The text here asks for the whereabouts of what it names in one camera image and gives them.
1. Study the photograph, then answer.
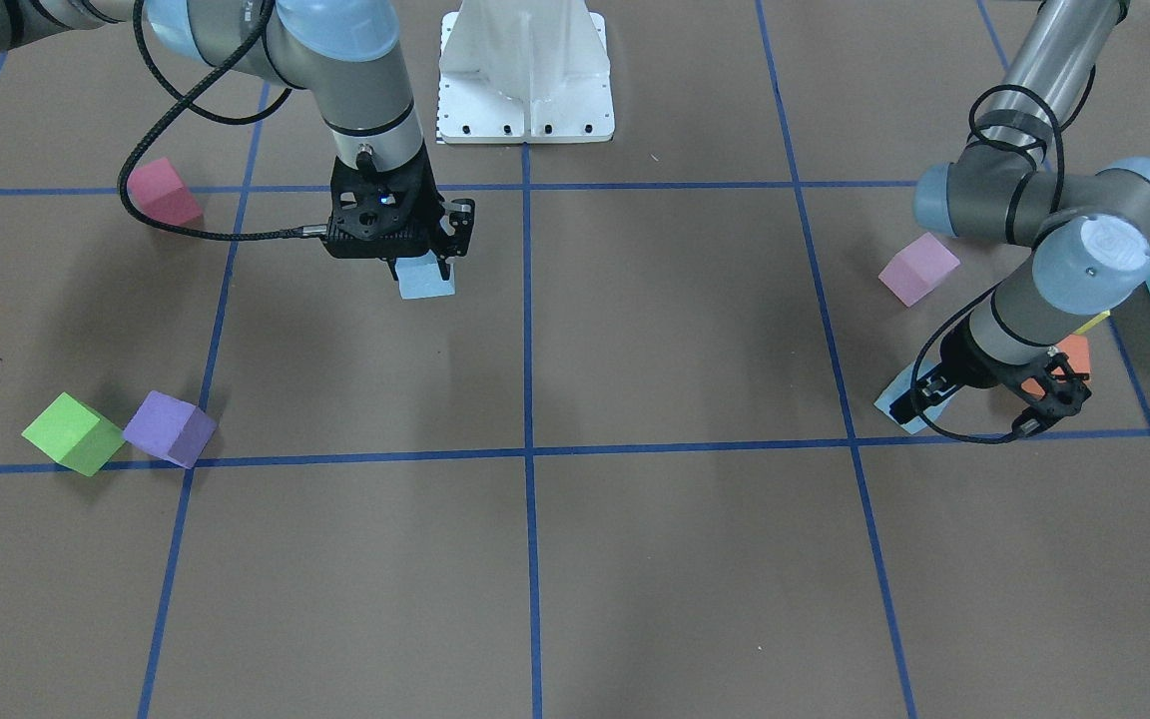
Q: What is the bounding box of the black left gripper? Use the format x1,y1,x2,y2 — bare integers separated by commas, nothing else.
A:
889,326,1035,428

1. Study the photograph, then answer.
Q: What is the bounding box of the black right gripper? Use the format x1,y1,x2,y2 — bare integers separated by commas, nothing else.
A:
329,145,476,282

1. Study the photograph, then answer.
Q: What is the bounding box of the blue foam block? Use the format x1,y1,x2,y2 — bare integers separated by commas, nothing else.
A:
393,252,457,301
873,361,953,435

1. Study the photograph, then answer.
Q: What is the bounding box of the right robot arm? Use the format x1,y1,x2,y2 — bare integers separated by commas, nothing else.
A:
0,1,475,299

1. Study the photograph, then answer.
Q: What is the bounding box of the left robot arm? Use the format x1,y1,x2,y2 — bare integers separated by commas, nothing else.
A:
879,1,1150,442

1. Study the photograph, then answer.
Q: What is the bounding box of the light pink foam block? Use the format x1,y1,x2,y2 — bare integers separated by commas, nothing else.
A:
877,232,961,307

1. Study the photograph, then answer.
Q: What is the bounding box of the orange foam block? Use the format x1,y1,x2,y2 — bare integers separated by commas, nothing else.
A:
1022,335,1093,398

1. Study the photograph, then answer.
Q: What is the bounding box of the yellow foam block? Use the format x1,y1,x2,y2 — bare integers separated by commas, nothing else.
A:
1075,309,1112,336

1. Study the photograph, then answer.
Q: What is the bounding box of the magenta foam block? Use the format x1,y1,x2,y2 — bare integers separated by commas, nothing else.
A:
128,158,204,225

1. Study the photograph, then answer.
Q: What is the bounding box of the purple foam block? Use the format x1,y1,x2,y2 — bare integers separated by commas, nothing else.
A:
122,390,219,469

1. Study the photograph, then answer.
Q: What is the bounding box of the green foam block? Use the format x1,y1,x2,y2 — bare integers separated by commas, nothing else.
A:
20,392,125,477

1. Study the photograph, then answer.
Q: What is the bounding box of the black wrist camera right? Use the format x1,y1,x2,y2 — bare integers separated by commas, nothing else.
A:
322,177,440,261

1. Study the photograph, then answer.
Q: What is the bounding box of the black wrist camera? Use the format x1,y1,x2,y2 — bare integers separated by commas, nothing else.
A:
322,177,440,261
1010,349,1093,438

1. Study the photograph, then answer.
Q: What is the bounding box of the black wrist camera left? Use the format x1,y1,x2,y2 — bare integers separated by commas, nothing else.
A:
1010,349,1093,438

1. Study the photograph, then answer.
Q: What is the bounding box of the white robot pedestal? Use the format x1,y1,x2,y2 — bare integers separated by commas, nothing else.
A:
435,1,616,145

